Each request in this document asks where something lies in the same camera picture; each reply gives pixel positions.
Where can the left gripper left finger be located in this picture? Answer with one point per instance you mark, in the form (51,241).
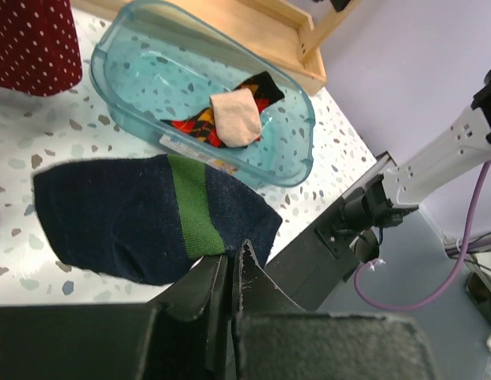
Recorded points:
(180,334)

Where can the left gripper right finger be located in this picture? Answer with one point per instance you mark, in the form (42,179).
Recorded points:
(275,338)

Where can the navy green striped sock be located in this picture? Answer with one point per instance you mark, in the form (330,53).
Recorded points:
(148,220)

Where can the red black argyle sock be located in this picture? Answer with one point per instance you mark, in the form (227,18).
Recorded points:
(201,126)

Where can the beige sock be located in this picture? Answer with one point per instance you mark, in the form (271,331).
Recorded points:
(237,119)

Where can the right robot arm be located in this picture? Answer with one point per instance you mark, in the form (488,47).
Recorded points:
(397,192)

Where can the teal plastic basin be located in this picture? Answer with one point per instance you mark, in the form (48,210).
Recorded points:
(157,63)

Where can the right wooden clothes rack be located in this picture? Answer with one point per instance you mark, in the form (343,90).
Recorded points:
(242,34)

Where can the red polka dot garment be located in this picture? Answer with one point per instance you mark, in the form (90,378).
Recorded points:
(39,52)

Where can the aluminium frame rail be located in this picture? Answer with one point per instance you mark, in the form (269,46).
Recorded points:
(383,162)

